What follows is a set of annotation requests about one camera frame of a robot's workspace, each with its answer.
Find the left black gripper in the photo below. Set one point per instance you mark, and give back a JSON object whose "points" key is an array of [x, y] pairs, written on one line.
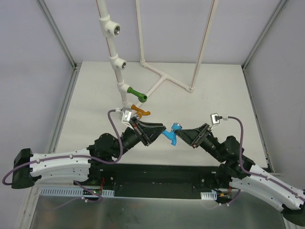
{"points": [[140, 131]]}

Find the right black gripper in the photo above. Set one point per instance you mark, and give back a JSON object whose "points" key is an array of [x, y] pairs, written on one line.
{"points": [[201, 135]]}

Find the blue water faucet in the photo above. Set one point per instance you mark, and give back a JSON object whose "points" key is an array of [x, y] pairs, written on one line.
{"points": [[171, 135]]}

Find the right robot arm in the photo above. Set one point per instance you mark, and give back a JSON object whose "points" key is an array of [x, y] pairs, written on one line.
{"points": [[240, 172]]}

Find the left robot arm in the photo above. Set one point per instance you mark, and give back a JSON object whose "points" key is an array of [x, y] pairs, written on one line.
{"points": [[32, 168]]}

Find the orange water faucet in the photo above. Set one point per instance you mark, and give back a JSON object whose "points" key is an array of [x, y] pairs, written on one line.
{"points": [[139, 113]]}

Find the green water faucet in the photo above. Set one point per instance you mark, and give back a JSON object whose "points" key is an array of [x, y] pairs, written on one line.
{"points": [[141, 97]]}

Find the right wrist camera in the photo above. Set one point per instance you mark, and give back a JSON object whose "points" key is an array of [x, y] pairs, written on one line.
{"points": [[216, 120]]}

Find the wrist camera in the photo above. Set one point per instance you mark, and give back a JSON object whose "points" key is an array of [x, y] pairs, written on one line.
{"points": [[125, 115], [216, 120]]}

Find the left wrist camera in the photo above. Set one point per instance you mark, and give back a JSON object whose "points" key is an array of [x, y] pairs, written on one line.
{"points": [[125, 115]]}

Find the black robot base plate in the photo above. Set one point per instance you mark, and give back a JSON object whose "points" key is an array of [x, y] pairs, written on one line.
{"points": [[157, 181]]}

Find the right white cable duct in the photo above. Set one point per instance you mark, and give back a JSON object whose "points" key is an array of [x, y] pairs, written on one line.
{"points": [[209, 195]]}

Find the white cable duct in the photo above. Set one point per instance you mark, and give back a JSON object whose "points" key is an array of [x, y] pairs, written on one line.
{"points": [[209, 195], [74, 192]]}

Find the left aluminium frame post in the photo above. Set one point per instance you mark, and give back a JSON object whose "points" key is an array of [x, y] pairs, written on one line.
{"points": [[56, 32]]}

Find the aluminium frame post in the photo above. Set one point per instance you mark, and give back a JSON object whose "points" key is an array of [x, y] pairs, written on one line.
{"points": [[263, 34], [56, 32]]}

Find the left white cable duct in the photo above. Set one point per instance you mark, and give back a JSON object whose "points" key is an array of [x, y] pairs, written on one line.
{"points": [[74, 192]]}

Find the right aluminium frame post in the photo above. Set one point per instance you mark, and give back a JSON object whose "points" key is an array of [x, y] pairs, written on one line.
{"points": [[263, 34]]}

